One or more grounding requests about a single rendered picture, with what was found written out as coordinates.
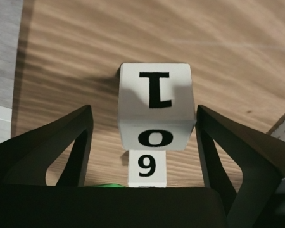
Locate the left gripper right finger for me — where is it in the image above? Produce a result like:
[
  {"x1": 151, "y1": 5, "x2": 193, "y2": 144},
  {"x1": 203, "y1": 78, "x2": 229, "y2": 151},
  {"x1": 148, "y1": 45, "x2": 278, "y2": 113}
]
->
[{"x1": 195, "y1": 104, "x2": 285, "y2": 228}]

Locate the white number cube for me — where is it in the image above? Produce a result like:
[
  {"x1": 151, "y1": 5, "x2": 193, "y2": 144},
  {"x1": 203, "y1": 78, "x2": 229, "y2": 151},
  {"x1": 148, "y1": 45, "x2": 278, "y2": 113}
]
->
[
  {"x1": 117, "y1": 63, "x2": 196, "y2": 151},
  {"x1": 127, "y1": 151, "x2": 167, "y2": 187}
]

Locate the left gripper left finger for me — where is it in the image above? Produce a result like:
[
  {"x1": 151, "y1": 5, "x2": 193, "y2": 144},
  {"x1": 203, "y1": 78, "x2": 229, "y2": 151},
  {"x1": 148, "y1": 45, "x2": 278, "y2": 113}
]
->
[{"x1": 0, "y1": 104, "x2": 94, "y2": 187}]

